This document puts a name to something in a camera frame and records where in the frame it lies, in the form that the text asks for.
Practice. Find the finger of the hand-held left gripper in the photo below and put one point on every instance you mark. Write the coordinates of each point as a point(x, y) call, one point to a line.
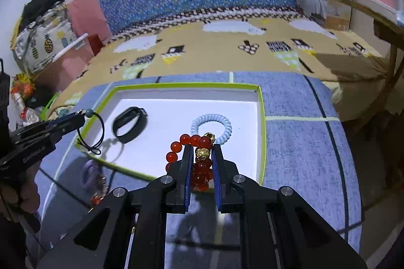
point(47, 136)
point(68, 120)

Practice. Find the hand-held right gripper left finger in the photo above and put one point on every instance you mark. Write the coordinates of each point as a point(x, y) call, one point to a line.
point(188, 176)

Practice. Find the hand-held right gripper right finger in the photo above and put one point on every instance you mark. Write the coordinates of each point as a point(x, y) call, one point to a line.
point(216, 176)

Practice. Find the green cardboard box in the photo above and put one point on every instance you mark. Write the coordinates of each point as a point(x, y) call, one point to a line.
point(176, 109)

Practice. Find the red gold charm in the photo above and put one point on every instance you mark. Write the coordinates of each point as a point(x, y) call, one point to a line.
point(96, 200)

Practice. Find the person's left hand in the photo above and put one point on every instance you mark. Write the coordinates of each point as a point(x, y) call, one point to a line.
point(27, 197)

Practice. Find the pink storage box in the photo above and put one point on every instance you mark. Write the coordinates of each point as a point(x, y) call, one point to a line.
point(75, 67)

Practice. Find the orange yellow wrapped packet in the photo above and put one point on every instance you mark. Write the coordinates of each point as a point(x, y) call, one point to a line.
point(22, 87)

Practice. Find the black wristband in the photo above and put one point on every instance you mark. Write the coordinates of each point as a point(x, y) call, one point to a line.
point(140, 125)

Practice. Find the blue checked blanket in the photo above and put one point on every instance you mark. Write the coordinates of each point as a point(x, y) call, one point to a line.
point(299, 155)

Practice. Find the pineapple print bag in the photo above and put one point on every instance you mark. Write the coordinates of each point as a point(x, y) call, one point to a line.
point(41, 38)

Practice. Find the black bag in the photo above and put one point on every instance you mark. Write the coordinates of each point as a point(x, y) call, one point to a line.
point(41, 2)

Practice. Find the yellow sheep print bedsheet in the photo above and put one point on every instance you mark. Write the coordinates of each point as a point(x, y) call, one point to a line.
point(221, 51)

